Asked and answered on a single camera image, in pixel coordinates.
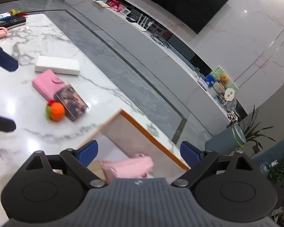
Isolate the illustrated card box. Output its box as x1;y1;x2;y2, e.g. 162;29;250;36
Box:
54;85;88;121

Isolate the orange crochet fruit keychain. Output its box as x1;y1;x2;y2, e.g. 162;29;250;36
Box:
45;100;66;121

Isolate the pink snap card wallet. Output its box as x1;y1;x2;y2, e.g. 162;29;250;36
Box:
32;69;66;100

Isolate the light pink pouch bag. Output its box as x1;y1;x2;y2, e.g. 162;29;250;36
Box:
99;155;154;184

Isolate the white rectangular box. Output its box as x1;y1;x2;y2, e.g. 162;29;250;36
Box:
35;56;80;76

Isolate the pink handheld device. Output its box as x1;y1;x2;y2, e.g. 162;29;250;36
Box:
0;27;8;38

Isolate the black remote control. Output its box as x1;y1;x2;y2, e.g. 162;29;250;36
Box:
0;17;27;30

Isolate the blue white card box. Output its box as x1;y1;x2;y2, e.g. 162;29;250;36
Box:
0;12;12;22

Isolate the orange storage box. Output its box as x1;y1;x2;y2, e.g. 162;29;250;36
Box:
88;110;189;183

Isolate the potted plant right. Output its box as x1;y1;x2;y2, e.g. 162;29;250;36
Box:
239;105;275;154

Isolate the round white fan sign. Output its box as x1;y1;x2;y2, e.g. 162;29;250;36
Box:
224;88;236;101

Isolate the teddy bear decoration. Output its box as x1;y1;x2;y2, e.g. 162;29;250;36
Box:
217;73;230;91

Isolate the marble tv console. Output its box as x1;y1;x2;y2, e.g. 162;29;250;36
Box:
64;0;230;121

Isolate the white desk clock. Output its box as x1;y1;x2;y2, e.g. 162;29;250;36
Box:
120;8;131;16

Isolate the white wifi router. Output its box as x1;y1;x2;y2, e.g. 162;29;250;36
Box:
131;14;154;32

